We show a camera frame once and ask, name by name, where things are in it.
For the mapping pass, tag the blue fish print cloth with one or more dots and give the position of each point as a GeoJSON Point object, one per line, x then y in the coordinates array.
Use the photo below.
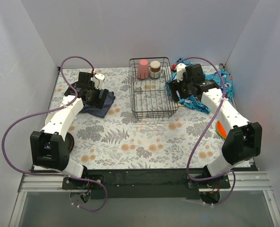
{"type": "Point", "coordinates": [192, 102]}

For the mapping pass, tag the red bowl cream inside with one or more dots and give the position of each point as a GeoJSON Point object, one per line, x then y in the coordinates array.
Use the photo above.
{"type": "Point", "coordinates": [48, 118]}

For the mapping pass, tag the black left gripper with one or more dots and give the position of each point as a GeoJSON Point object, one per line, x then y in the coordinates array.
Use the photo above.
{"type": "Point", "coordinates": [101, 98]}

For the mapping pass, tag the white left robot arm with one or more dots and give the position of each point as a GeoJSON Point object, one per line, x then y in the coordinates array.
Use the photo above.
{"type": "Point", "coordinates": [52, 145]}

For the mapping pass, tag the floral patterned table mat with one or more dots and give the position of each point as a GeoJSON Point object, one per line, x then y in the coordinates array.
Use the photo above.
{"type": "Point", "coordinates": [120, 141]}

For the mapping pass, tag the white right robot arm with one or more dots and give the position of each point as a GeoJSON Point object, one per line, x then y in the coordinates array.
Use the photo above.
{"type": "Point", "coordinates": [244, 138]}

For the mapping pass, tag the steel cup brown band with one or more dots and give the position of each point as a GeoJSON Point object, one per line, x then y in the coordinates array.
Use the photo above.
{"type": "Point", "coordinates": [155, 68]}

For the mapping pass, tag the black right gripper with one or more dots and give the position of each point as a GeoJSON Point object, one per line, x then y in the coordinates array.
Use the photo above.
{"type": "Point", "coordinates": [175, 91]}

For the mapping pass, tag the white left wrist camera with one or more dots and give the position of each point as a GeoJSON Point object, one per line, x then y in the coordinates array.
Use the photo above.
{"type": "Point", "coordinates": [97, 79]}

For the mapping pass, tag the aluminium frame rail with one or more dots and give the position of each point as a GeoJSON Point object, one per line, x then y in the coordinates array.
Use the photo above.
{"type": "Point", "coordinates": [53, 201]}

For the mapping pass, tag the pink plastic cup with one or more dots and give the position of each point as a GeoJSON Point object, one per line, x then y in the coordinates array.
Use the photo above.
{"type": "Point", "coordinates": [143, 69]}

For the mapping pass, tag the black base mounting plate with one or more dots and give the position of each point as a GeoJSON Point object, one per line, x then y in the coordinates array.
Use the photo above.
{"type": "Point", "coordinates": [152, 183]}

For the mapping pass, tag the orange plastic plate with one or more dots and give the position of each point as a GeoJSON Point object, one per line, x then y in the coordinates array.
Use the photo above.
{"type": "Point", "coordinates": [219, 124]}

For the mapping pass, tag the black wire dish rack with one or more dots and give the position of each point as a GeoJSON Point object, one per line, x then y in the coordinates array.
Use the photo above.
{"type": "Point", "coordinates": [150, 98]}

